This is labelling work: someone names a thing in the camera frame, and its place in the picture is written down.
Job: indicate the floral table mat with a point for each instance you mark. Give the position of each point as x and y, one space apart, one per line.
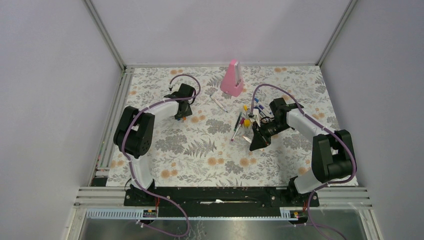
197 151

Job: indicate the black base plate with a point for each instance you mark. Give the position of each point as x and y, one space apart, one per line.
216 202

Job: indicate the dark green marker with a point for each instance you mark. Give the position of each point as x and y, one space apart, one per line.
238 121

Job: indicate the pink metronome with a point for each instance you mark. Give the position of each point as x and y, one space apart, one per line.
232 82

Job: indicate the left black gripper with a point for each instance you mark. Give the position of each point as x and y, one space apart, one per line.
187 113

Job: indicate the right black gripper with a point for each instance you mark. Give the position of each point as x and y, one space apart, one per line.
260 139

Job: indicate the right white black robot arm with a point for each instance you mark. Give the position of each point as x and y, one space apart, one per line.
332 150

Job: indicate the blue capped white marker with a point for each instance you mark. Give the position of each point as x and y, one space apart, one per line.
220 105

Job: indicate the yellow cube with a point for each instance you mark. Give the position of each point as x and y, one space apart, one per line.
246 123

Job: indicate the magenta capped white marker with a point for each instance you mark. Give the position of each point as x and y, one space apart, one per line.
241 122

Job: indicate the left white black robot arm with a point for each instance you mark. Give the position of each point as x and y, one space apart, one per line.
134 133

